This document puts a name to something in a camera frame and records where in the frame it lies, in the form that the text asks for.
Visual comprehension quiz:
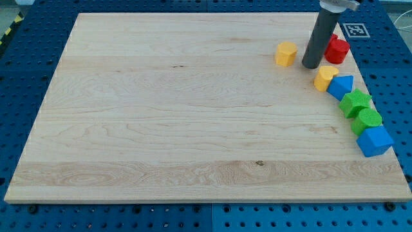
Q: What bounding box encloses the yellow hexagon block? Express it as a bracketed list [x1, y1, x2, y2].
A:
[274, 41, 297, 67]

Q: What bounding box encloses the wooden board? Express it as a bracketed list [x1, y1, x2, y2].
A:
[5, 12, 411, 204]

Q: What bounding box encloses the yellow heart block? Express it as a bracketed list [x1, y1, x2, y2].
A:
[314, 66, 339, 92]

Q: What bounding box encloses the blue triangle block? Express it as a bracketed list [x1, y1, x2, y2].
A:
[327, 75, 354, 101]

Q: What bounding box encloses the red cylinder block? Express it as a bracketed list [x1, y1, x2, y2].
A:
[324, 39, 350, 64]

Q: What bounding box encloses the green star block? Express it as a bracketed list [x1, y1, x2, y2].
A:
[339, 88, 372, 119]

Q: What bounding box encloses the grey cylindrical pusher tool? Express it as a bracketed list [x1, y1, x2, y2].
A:
[302, 8, 341, 69]

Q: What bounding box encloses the green cylinder block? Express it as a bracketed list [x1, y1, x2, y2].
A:
[351, 108, 382, 136]

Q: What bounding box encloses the blue cube block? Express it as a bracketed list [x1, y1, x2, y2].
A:
[356, 126, 394, 157]

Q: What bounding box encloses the white fiducial marker tag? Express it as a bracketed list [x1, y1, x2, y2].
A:
[343, 23, 370, 38]

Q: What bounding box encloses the black yellow hazard tape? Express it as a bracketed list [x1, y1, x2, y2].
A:
[1, 12, 24, 46]

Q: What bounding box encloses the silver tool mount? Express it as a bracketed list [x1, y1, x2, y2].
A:
[319, 0, 361, 14]

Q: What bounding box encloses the white cable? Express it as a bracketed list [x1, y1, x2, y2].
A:
[393, 9, 412, 32]

